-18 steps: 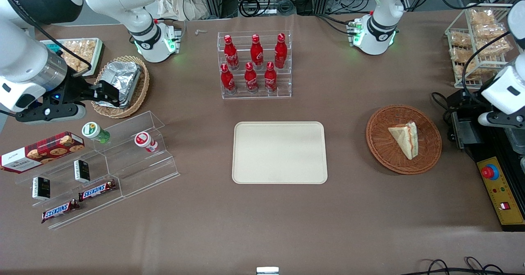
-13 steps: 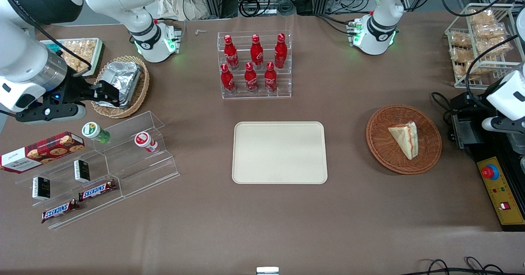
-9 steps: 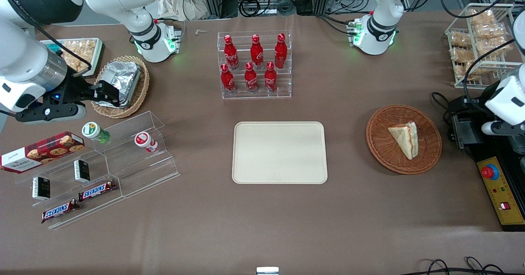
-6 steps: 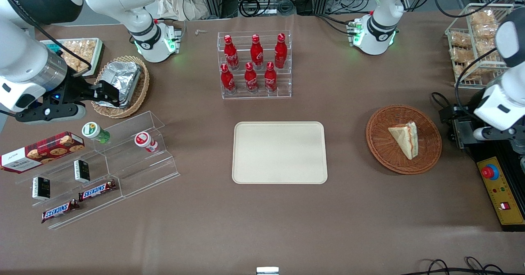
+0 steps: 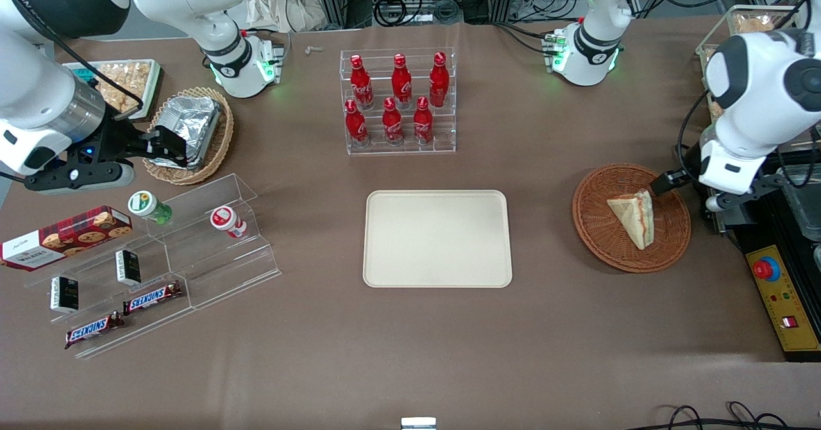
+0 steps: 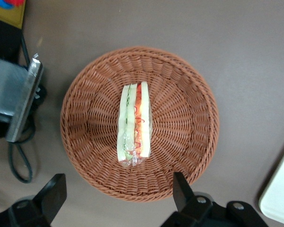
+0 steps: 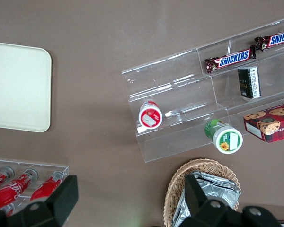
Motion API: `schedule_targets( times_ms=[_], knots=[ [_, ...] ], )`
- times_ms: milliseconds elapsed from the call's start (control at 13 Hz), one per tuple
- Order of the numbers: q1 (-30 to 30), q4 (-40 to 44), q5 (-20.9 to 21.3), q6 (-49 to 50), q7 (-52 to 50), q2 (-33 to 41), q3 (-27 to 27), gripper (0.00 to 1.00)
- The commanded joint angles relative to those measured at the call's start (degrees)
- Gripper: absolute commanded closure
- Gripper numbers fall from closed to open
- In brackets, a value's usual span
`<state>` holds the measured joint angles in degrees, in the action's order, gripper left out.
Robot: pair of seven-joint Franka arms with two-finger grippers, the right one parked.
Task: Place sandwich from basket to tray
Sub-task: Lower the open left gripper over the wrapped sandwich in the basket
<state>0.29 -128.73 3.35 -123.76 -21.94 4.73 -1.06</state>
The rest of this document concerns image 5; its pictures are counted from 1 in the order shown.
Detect black metal machine frame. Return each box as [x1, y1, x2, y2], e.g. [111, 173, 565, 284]
[704, 151, 821, 354]

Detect clear box with bread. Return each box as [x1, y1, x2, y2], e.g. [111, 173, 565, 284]
[696, 4, 800, 124]

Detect yellow panel control box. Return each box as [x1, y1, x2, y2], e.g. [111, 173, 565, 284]
[744, 244, 821, 362]

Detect red lidded cup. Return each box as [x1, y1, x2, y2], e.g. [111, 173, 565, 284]
[210, 205, 248, 240]

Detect clear acrylic stepped shelf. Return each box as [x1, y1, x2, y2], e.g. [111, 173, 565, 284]
[22, 173, 283, 360]

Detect grey wrist camera bar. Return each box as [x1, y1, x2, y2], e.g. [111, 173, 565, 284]
[704, 172, 787, 214]
[24, 159, 137, 194]

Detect clear acrylic bottle rack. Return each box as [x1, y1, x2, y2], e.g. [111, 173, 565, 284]
[339, 47, 457, 156]

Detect green tray of fried snacks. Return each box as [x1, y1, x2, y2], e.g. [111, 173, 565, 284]
[62, 59, 163, 120]

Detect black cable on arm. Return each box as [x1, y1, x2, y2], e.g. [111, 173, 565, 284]
[0, 0, 145, 119]
[676, 87, 713, 184]

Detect snickers chocolate bar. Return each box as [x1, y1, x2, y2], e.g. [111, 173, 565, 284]
[122, 280, 183, 316]
[64, 311, 126, 350]

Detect grey left wrist camera bar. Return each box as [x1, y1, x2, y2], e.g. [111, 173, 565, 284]
[704, 172, 787, 214]

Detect green lidded cup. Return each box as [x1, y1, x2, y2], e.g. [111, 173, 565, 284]
[128, 190, 173, 226]

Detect light tan wicker basket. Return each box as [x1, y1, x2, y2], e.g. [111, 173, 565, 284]
[142, 87, 235, 186]

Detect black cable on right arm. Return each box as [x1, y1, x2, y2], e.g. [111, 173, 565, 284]
[0, 0, 145, 119]

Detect small black white box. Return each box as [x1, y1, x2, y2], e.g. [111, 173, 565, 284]
[115, 249, 142, 286]
[50, 276, 80, 314]

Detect red cola bottle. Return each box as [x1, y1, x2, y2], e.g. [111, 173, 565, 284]
[391, 53, 413, 109]
[413, 96, 434, 145]
[350, 55, 375, 110]
[344, 99, 369, 148]
[382, 97, 404, 146]
[429, 51, 449, 108]

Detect brown round wicker basket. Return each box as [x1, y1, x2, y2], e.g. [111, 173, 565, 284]
[572, 164, 692, 273]

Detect clear plastic container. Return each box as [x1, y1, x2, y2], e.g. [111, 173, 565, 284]
[776, 164, 821, 243]

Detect grey right wrist camera bar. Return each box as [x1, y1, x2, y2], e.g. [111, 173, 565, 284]
[24, 159, 137, 194]

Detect red tartan cookie box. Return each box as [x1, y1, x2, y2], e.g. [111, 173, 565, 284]
[0, 205, 133, 271]

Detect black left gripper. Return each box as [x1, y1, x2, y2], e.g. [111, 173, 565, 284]
[652, 144, 704, 195]

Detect stacked aluminium foil containers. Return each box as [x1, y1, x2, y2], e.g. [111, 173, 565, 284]
[149, 95, 223, 169]

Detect black floor cables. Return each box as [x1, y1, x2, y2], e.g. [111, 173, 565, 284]
[632, 400, 821, 430]

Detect beige rectangular tray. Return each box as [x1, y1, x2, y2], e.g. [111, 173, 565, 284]
[363, 190, 513, 288]

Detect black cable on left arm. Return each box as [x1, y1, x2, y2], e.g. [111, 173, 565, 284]
[676, 87, 713, 184]

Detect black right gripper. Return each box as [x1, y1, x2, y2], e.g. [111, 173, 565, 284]
[68, 118, 189, 168]

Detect triangle sandwich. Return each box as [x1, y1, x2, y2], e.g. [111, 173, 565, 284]
[607, 188, 655, 251]

